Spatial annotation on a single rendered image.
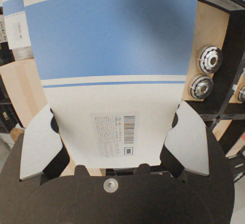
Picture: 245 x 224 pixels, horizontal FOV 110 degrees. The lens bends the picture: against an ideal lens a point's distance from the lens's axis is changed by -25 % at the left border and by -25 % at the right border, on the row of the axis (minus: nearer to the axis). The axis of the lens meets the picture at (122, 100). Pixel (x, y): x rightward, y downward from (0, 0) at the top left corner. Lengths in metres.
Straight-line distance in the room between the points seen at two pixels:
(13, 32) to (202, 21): 0.69
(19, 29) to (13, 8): 0.09
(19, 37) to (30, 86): 0.20
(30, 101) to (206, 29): 0.71
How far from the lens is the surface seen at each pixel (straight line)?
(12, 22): 0.60
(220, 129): 0.85
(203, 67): 0.47
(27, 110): 0.58
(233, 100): 0.74
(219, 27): 0.54
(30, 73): 0.48
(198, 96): 0.52
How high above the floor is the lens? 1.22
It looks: 60 degrees down
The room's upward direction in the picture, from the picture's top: 175 degrees clockwise
